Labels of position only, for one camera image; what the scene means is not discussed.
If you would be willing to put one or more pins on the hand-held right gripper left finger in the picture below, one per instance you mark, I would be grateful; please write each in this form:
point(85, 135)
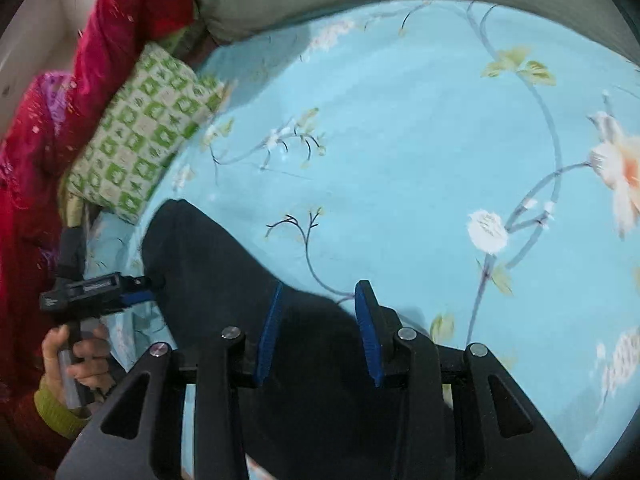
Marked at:
point(270, 332)

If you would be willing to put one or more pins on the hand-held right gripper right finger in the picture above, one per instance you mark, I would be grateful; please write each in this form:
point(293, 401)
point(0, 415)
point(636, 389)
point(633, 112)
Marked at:
point(367, 332)

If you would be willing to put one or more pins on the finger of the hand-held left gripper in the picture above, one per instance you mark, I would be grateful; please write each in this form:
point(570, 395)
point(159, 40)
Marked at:
point(142, 283)
point(135, 300)

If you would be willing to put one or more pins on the black pants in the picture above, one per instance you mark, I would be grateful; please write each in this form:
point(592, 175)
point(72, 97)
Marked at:
point(225, 260)

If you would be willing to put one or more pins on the person's left forearm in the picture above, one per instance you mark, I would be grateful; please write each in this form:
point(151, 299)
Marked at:
point(57, 412)

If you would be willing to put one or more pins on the person's left hand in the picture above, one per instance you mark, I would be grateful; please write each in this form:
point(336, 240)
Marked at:
point(97, 365)

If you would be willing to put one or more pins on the green checked pillow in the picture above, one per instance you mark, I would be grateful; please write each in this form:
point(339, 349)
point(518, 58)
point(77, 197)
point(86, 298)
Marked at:
point(142, 130)

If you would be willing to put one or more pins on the blue floral bed sheet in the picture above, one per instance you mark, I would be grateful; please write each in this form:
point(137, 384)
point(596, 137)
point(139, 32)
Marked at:
point(400, 160)

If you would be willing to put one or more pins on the red quilt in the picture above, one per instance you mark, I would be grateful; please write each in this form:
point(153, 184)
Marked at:
point(115, 25)

